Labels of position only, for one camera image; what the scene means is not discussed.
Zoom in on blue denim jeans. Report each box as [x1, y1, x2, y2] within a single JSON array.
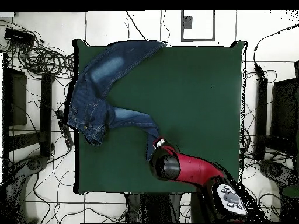
[[65, 40, 168, 163]]

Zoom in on black cable tangle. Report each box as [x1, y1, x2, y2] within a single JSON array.
[[0, 18, 75, 81]]

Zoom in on grey square frame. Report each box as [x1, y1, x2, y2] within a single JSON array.
[[180, 10, 216, 43]]

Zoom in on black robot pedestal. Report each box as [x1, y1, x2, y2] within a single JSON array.
[[124, 192, 182, 223]]

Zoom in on dark green table cloth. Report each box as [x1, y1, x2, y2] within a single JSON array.
[[72, 39, 248, 195]]

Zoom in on black power strip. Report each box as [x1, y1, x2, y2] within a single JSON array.
[[55, 108, 75, 148]]

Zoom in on black flat device box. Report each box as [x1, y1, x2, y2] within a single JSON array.
[[4, 27, 36, 47]]

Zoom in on black cable with connector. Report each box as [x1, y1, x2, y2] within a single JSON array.
[[253, 24, 299, 79]]

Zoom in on black metal frame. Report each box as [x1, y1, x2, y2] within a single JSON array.
[[253, 59, 299, 162], [2, 52, 56, 164]]

